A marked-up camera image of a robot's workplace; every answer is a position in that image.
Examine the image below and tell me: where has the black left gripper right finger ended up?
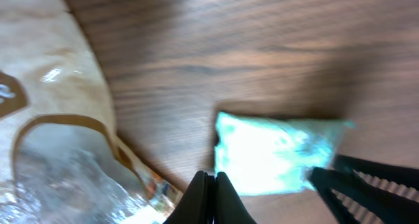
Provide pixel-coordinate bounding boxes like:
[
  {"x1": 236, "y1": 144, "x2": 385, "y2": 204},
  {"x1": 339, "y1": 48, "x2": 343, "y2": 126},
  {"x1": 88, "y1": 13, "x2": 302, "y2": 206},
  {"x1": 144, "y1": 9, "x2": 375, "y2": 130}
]
[{"x1": 214, "y1": 172, "x2": 256, "y2": 224}]

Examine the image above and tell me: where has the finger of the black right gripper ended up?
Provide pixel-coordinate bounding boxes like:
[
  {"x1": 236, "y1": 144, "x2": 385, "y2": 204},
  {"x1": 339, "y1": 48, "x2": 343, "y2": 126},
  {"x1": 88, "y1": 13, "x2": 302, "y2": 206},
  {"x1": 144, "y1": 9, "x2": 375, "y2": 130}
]
[
  {"x1": 333, "y1": 155, "x2": 418, "y2": 190},
  {"x1": 309, "y1": 167, "x2": 418, "y2": 223}
]

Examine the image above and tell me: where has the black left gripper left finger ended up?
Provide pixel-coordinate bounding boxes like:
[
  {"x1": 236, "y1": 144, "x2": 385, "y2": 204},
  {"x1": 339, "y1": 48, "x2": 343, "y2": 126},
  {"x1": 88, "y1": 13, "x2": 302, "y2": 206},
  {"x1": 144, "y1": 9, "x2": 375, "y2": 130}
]
[{"x1": 164, "y1": 171, "x2": 215, "y2": 224}]

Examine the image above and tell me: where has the teal wet wipes packet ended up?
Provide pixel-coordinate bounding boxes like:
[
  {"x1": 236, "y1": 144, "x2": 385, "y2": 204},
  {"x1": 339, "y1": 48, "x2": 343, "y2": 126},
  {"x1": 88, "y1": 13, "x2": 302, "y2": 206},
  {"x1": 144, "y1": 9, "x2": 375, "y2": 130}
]
[{"x1": 214, "y1": 112, "x2": 355, "y2": 196}]

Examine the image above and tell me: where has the brown snack pouch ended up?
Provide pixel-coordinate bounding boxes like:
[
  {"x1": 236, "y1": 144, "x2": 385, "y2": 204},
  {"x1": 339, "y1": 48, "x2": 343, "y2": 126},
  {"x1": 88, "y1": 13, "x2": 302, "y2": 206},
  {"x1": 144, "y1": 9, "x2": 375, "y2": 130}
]
[{"x1": 1, "y1": 0, "x2": 182, "y2": 223}]

